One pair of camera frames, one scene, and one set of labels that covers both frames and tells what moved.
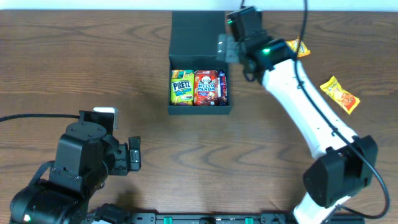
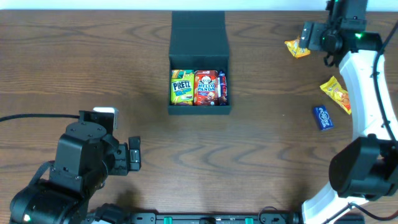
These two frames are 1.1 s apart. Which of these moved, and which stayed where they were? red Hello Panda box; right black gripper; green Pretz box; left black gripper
Moved: right black gripper
Stayed: left black gripper; red Hello Panda box; green Pretz box
